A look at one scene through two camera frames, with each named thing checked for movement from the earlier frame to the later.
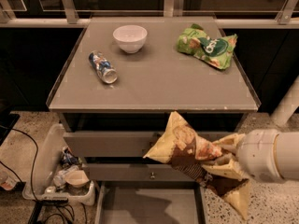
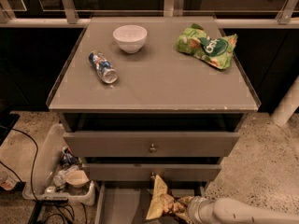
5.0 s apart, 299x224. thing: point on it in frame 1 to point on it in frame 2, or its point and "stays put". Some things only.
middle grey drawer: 135,172 stays put
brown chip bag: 177,144 to 165,203
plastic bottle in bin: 60,179 stays put
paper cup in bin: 77,178 stays put
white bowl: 130,38 stays put
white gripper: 258,154 to 195,209
